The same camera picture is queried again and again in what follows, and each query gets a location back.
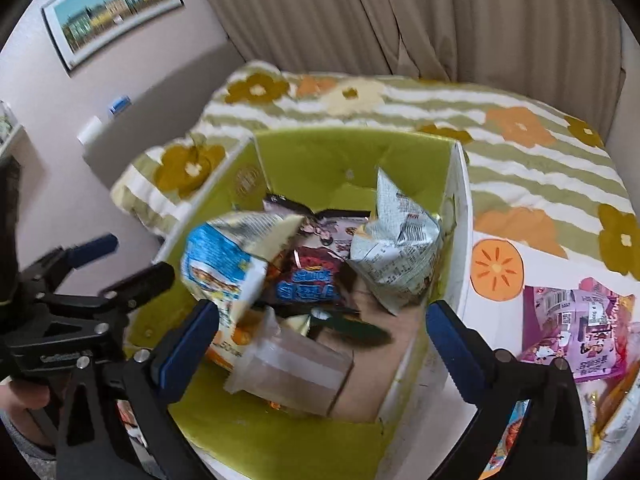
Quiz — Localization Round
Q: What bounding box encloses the purple snack bag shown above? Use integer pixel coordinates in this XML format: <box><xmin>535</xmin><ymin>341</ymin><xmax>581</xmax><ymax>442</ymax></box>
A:
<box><xmin>518</xmin><ymin>286</ymin><xmax>604</xmax><ymax>382</ymax></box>

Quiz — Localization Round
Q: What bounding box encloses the light blue snack bag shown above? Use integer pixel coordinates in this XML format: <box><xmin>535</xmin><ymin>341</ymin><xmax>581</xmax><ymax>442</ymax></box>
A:
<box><xmin>180</xmin><ymin>211</ymin><xmax>305</xmax><ymax>332</ymax></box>

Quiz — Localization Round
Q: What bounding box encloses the translucent pink cake packet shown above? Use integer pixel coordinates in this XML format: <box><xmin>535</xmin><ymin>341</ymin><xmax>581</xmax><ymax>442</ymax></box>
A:
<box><xmin>224</xmin><ymin>308</ymin><xmax>352</xmax><ymax>416</ymax></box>

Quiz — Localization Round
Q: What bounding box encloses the white green text snack bag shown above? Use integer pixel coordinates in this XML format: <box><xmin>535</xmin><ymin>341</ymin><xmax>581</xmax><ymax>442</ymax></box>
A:
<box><xmin>348</xmin><ymin>170</ymin><xmax>444</xmax><ymax>315</ymax></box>

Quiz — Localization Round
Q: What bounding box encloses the dark blue red snack bag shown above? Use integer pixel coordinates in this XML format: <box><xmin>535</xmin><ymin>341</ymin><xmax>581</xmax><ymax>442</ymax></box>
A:
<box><xmin>270</xmin><ymin>246</ymin><xmax>356</xmax><ymax>306</ymax></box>

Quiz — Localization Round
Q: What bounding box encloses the large white orange-trim bag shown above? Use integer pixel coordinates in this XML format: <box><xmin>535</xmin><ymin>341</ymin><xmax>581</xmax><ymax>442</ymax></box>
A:
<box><xmin>480</xmin><ymin>400</ymin><xmax>529</xmax><ymax>480</ymax></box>

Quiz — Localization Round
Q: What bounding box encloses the orange snack bag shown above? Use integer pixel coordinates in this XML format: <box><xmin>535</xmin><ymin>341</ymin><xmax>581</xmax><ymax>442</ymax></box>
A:
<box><xmin>205</xmin><ymin>310</ymin><xmax>264</xmax><ymax>372</ymax></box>

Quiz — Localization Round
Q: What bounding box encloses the person's left hand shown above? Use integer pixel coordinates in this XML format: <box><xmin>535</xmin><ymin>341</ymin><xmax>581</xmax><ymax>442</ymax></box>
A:
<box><xmin>1</xmin><ymin>380</ymin><xmax>51</xmax><ymax>446</ymax></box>

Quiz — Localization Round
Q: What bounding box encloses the pink snack bag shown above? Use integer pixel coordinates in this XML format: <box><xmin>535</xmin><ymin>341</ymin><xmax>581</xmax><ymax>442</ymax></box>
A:
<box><xmin>577</xmin><ymin>278</ymin><xmax>636</xmax><ymax>382</ymax></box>

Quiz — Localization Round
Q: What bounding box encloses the green cardboard box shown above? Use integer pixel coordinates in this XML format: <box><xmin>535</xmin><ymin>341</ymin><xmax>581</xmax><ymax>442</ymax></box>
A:
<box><xmin>128</xmin><ymin>127</ymin><xmax>472</xmax><ymax>479</ymax></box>

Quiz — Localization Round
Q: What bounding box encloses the persimmon print tablecloth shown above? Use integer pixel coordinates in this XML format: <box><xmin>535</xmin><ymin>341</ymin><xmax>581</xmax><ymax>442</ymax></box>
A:
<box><xmin>389</xmin><ymin>231</ymin><xmax>640</xmax><ymax>480</ymax></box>

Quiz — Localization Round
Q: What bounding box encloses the blue white item on headboard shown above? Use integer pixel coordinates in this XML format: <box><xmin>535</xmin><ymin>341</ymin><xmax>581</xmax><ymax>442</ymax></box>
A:
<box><xmin>108</xmin><ymin>96</ymin><xmax>131</xmax><ymax>117</ymax></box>

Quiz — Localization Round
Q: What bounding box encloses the grey headboard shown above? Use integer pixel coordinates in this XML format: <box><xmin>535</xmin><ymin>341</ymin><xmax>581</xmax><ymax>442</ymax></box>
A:
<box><xmin>82</xmin><ymin>41</ymin><xmax>244</xmax><ymax>188</ymax></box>

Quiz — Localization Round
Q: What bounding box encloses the floral striped quilt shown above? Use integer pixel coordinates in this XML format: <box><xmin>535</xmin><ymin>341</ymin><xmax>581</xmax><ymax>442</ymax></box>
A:
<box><xmin>110</xmin><ymin>58</ymin><xmax>640</xmax><ymax>281</ymax></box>

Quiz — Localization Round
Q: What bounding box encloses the silver white snack bag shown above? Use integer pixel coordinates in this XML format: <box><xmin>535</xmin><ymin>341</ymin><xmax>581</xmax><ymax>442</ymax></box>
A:
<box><xmin>262</xmin><ymin>193</ymin><xmax>369</xmax><ymax>259</ymax></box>

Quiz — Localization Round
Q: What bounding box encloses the framed houses picture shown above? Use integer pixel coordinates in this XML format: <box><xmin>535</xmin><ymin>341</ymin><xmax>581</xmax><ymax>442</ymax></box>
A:
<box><xmin>41</xmin><ymin>0</ymin><xmax>183</xmax><ymax>73</ymax></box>

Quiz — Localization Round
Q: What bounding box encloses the beige curtain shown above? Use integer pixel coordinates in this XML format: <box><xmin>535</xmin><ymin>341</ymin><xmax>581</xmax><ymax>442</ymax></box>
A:
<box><xmin>208</xmin><ymin>0</ymin><xmax>624</xmax><ymax>134</ymax></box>

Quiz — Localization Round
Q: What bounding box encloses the white wall switch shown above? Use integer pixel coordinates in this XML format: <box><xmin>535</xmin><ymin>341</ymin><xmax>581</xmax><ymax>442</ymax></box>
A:
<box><xmin>77</xmin><ymin>116</ymin><xmax>104</xmax><ymax>148</ymax></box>

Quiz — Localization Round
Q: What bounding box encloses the wall shelf with items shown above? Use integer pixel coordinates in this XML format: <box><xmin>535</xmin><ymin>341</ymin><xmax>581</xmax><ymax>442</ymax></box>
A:
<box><xmin>0</xmin><ymin>101</ymin><xmax>24</xmax><ymax>158</ymax></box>

